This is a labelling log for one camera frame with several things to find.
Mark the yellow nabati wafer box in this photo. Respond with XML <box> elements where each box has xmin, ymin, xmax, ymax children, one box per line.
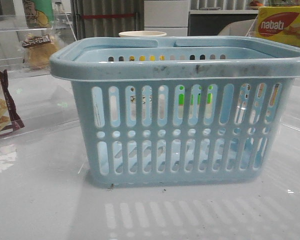
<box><xmin>254</xmin><ymin>6</ymin><xmax>300</xmax><ymax>48</ymax></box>

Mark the bread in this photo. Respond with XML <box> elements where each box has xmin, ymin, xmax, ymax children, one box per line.
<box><xmin>21</xmin><ymin>33</ymin><xmax>61</xmax><ymax>70</ymax></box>

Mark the yellow popcorn paper cup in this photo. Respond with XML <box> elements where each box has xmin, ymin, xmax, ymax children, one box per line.
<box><xmin>118</xmin><ymin>30</ymin><xmax>167</xmax><ymax>38</ymax></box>

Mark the green cartoon drink can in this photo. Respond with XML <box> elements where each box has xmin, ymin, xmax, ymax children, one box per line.
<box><xmin>22</xmin><ymin>0</ymin><xmax>54</xmax><ymax>28</ymax></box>

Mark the light blue plastic basket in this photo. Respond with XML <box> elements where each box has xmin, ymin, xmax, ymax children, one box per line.
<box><xmin>49</xmin><ymin>36</ymin><xmax>300</xmax><ymax>187</ymax></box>

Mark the plate of fruit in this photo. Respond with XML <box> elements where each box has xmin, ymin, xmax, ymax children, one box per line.
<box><xmin>249</xmin><ymin>0</ymin><xmax>264</xmax><ymax>8</ymax></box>

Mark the clear acrylic display shelf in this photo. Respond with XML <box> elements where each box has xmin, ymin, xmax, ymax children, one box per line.
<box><xmin>0</xmin><ymin>13</ymin><xmax>76</xmax><ymax>79</ymax></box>

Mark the white dark cabinet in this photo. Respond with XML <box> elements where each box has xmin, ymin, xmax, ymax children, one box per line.
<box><xmin>143</xmin><ymin>0</ymin><xmax>258</xmax><ymax>36</ymax></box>

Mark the brown biscuit snack packet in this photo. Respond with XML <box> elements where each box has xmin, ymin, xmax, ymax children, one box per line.
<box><xmin>0</xmin><ymin>70</ymin><xmax>25</xmax><ymax>136</ymax></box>

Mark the grey armchair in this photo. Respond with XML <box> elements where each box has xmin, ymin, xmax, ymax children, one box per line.
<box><xmin>217</xmin><ymin>19</ymin><xmax>256</xmax><ymax>36</ymax></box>

